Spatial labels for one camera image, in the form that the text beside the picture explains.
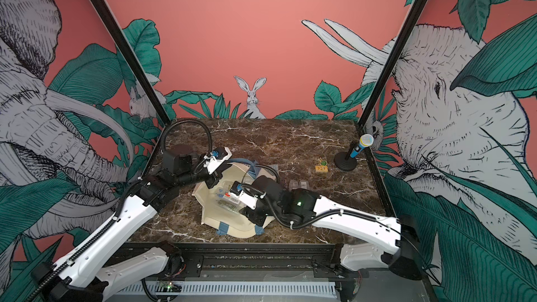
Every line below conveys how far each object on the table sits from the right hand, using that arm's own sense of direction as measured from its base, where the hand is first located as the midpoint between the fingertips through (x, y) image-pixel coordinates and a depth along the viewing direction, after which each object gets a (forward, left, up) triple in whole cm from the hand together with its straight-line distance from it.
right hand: (241, 203), depth 68 cm
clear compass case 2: (+9, +9, -18) cm, 22 cm away
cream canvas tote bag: (+5, +11, -16) cm, 20 cm away
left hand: (+13, +5, +7) cm, 15 cm away
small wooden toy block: (+27, -34, -21) cm, 48 cm away
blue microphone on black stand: (+31, -46, -20) cm, 59 cm away
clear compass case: (+17, -24, -20) cm, 36 cm away
